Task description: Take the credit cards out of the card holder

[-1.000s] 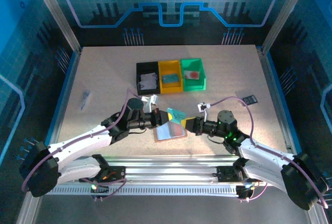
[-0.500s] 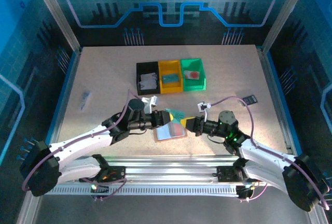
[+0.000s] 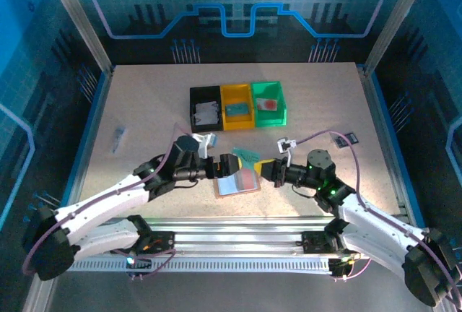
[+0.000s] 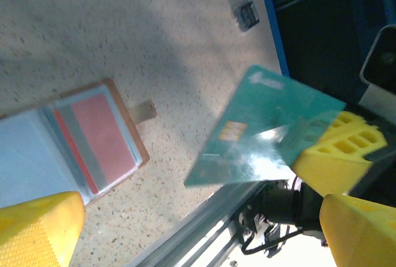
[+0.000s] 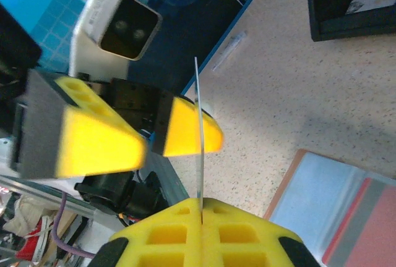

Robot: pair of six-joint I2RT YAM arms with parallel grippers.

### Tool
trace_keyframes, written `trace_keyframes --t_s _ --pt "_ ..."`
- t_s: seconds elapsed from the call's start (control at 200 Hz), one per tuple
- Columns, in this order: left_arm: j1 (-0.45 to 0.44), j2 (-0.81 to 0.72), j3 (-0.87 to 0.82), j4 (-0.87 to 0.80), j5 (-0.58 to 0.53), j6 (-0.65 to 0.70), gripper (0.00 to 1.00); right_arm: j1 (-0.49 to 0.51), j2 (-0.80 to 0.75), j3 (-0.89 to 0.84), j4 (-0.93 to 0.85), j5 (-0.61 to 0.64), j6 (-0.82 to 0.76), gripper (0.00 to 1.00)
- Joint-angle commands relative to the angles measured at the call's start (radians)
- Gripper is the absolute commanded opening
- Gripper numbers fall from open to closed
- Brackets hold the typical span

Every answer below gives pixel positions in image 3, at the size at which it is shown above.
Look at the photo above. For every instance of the teal VIP card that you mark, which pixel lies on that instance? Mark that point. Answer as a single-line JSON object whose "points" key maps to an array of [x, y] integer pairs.
{"points": [[249, 156]]}

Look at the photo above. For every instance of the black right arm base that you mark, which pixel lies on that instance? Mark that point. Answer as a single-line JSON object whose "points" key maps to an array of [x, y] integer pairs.
{"points": [[314, 241]]}

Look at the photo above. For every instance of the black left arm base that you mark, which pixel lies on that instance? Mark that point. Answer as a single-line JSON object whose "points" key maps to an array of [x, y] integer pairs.
{"points": [[164, 241]]}

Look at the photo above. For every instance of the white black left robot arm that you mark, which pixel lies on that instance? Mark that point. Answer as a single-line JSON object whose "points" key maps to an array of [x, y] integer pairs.
{"points": [[108, 200]]}

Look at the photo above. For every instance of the small dark chip card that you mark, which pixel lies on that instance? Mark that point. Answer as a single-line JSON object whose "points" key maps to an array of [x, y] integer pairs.
{"points": [[348, 140]]}

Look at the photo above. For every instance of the teal cards stack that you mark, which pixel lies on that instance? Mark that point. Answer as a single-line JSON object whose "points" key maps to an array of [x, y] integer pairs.
{"points": [[237, 109]]}

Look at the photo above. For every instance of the white cards stack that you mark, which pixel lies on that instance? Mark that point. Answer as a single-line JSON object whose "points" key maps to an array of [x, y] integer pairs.
{"points": [[207, 113]]}

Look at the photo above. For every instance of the red circle cards stack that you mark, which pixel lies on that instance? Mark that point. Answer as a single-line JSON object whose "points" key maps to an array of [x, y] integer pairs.
{"points": [[267, 104]]}

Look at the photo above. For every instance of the yellow plastic bin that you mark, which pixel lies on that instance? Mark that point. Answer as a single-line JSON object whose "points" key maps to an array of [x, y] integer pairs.
{"points": [[238, 124]]}

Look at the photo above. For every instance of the green plastic bin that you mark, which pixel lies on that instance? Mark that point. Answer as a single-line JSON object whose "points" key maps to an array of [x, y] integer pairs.
{"points": [[269, 120]]}

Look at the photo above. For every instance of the black plastic bin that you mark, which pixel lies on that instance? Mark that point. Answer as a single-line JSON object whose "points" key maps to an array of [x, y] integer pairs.
{"points": [[205, 128]]}

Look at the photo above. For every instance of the clear plastic bag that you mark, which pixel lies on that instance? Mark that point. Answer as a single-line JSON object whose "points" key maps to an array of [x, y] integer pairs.
{"points": [[118, 138]]}

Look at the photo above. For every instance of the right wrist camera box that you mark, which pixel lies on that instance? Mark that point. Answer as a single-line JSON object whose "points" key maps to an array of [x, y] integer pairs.
{"points": [[285, 144]]}

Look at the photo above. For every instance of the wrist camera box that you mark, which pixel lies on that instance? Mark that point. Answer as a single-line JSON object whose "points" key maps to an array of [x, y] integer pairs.
{"points": [[207, 142], [285, 144]]}

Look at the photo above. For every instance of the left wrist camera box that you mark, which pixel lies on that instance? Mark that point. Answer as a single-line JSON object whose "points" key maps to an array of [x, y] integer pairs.
{"points": [[207, 142]]}

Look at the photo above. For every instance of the aluminium mounting rail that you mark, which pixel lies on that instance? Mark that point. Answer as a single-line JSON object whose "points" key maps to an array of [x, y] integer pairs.
{"points": [[234, 236]]}

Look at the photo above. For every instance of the aluminium side rail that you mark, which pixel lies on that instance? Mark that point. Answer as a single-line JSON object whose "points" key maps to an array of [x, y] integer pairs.
{"points": [[94, 117], [377, 109]]}

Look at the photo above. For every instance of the aluminium frame post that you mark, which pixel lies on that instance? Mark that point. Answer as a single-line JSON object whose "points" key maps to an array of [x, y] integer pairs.
{"points": [[79, 26], [397, 19]]}

